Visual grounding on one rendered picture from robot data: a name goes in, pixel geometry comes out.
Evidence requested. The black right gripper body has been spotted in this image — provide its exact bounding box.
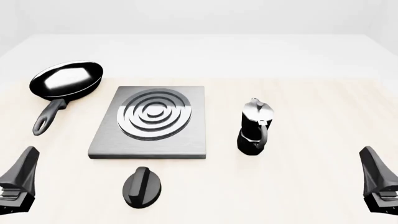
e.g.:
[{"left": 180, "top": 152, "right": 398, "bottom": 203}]
[{"left": 363, "top": 184, "right": 398, "bottom": 215}]

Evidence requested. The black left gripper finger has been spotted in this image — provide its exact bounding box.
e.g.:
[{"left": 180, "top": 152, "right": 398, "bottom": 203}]
[
  {"left": 0, "top": 147, "right": 31, "bottom": 188},
  {"left": 23, "top": 146, "right": 40, "bottom": 195}
]

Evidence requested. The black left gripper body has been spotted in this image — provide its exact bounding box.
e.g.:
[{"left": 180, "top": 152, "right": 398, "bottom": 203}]
[{"left": 0, "top": 184, "right": 36, "bottom": 215}]

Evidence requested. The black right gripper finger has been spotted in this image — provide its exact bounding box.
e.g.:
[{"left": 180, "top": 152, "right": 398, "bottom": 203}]
[
  {"left": 358, "top": 146, "right": 376, "bottom": 195},
  {"left": 369, "top": 147, "right": 398, "bottom": 188}
]

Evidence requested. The round black stove knob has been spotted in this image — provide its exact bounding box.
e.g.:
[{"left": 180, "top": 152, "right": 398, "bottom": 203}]
[{"left": 122, "top": 166, "right": 162, "bottom": 209}]

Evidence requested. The flat grey stove plate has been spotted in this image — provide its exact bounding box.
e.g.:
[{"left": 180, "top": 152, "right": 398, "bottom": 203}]
[{"left": 88, "top": 85, "right": 208, "bottom": 161}]

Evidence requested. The black frying pan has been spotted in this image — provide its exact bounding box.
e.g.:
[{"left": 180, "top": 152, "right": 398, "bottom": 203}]
[{"left": 29, "top": 60, "right": 104, "bottom": 136}]

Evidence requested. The black and silver moka pot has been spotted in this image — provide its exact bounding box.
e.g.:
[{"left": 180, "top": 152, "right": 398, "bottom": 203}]
[{"left": 236, "top": 97, "right": 275, "bottom": 156}]

